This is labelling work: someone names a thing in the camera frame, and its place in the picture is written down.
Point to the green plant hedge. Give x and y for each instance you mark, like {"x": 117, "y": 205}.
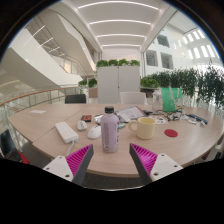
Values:
{"x": 196, "y": 83}

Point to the glass railing with wooden handrail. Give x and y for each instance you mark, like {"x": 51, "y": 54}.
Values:
{"x": 30, "y": 100}

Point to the white computer mouse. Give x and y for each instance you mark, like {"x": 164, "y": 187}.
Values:
{"x": 94, "y": 132}

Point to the ceiling light strips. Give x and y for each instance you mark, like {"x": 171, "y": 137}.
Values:
{"x": 120, "y": 22}

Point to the white power strip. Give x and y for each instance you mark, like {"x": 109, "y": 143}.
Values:
{"x": 66, "y": 131}

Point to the flat round red coaster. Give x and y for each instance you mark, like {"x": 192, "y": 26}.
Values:
{"x": 171, "y": 133}

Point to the green tote bag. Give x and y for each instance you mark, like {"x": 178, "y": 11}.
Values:
{"x": 169, "y": 100}

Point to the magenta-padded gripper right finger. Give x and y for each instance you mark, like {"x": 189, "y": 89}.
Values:
{"x": 146, "y": 160}

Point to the teal marker pen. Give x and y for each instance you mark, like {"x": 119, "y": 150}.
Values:
{"x": 122, "y": 126}

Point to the small black and red box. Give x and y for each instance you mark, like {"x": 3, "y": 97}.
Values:
{"x": 86, "y": 118}

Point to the white cabinet with green plants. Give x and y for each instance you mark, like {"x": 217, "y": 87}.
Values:
{"x": 118, "y": 85}

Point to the white paper sheet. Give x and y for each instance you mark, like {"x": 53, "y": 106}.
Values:
{"x": 38, "y": 111}

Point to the white chair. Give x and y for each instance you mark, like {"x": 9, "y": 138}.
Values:
{"x": 132, "y": 98}

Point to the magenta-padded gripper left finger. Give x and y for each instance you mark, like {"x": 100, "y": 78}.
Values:
{"x": 78, "y": 161}

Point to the black chair with red part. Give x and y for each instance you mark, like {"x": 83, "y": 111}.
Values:
{"x": 7, "y": 143}

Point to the purple drink bottle black cap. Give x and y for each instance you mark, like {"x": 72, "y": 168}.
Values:
{"x": 109, "y": 133}

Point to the cream ceramic mug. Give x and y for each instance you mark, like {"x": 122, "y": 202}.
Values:
{"x": 145, "y": 128}

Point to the open magazine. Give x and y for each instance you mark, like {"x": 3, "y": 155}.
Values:
{"x": 130, "y": 113}

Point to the potted green plant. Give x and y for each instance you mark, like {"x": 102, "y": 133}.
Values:
{"x": 91, "y": 83}

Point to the colourful sticker sheet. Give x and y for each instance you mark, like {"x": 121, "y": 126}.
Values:
{"x": 160, "y": 120}

